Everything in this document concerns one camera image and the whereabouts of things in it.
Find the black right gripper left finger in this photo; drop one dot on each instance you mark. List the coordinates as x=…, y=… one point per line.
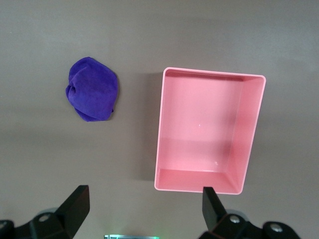
x=72, y=211

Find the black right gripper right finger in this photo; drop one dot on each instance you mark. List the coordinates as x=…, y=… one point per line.
x=214, y=214

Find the purple cloth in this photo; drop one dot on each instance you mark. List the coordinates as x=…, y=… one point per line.
x=92, y=92

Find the pink plastic bin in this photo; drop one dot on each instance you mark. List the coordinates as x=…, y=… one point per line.
x=199, y=124

